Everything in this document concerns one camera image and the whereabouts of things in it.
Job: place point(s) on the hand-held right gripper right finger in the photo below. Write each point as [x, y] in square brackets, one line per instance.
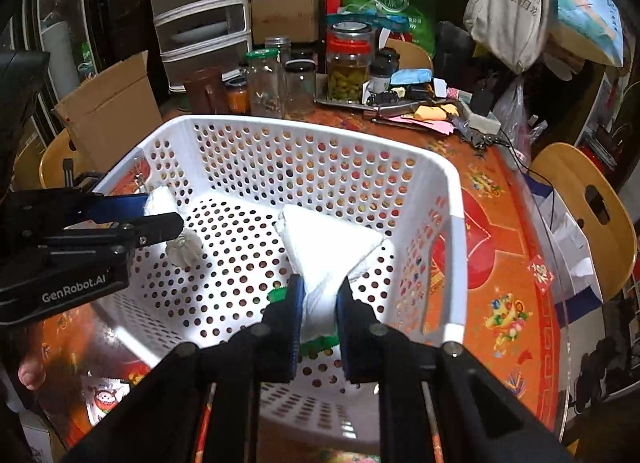
[345, 338]

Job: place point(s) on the brown cardboard box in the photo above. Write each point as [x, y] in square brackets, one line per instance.
[285, 13]

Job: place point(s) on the blue face mask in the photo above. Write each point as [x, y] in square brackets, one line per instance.
[410, 77]

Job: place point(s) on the black-capped bottle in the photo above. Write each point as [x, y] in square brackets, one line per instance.
[384, 68]

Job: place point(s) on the yellow cloth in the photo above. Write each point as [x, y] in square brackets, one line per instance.
[432, 110]

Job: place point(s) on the flattened cardboard box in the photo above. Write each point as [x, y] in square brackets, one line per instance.
[110, 108]

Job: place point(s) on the pink paper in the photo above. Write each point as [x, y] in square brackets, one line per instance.
[430, 125]

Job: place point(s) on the clear plastic bag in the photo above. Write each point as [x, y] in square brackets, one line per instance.
[512, 113]

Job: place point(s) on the silver-lidded glass jar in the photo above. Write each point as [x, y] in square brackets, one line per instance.
[278, 48]

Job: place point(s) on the white paper bag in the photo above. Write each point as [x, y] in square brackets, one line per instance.
[570, 248]

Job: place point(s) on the blue printed bag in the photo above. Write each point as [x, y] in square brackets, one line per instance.
[585, 3]

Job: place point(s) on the dark brown jar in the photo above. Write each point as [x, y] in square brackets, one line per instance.
[205, 93]

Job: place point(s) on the person's left hand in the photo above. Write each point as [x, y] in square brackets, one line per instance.
[32, 370]

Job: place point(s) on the green-lidded empty glass jar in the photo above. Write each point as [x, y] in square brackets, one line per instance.
[265, 88]

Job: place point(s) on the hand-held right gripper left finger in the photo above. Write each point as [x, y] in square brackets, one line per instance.
[296, 328]

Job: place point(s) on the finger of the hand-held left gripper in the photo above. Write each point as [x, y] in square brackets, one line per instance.
[150, 228]
[122, 205]

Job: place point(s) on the wooden chair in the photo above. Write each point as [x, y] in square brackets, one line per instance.
[52, 163]
[565, 173]
[415, 55]

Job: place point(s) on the black bag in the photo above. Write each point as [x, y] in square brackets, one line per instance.
[452, 50]

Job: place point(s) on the beige canvas tote bag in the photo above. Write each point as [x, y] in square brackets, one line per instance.
[505, 13]

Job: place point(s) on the small white box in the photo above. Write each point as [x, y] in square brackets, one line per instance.
[480, 118]

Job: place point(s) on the small white cloth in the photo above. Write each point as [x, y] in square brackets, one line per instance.
[187, 248]

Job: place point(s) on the clear plastic drawer unit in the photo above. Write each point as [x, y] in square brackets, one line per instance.
[200, 18]

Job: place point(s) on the green shopping bag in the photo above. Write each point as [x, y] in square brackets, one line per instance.
[400, 8]

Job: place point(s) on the white perforated plastic basket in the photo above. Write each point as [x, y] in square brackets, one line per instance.
[430, 183]

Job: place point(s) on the black-lidded empty glass jar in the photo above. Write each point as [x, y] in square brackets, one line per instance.
[300, 93]

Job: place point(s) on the orange sauce jar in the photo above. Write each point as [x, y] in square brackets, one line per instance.
[237, 100]

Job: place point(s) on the red-lidded pickle jar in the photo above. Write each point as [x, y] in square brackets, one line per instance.
[347, 78]

